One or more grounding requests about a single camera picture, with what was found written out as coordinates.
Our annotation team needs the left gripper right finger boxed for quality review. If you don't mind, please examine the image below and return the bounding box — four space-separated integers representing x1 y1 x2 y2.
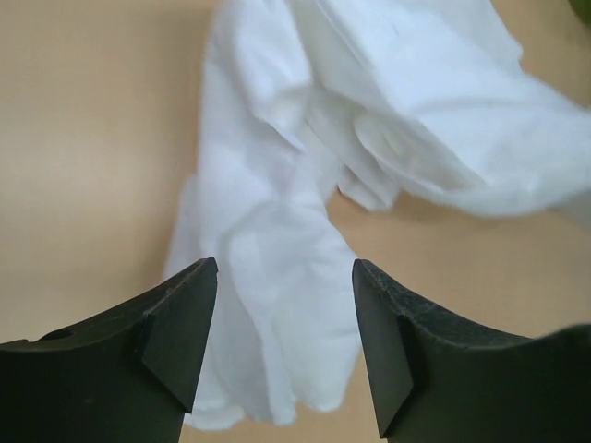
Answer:
352 259 590 442

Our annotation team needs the green plastic tub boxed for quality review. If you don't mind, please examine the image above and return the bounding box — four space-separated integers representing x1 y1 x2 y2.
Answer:
570 0 591 22

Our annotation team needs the white long sleeve shirt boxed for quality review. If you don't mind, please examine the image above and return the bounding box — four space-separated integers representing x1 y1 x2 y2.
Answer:
164 1 590 431

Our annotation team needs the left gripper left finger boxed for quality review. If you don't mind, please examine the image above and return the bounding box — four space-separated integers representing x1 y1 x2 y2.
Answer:
1 258 218 442

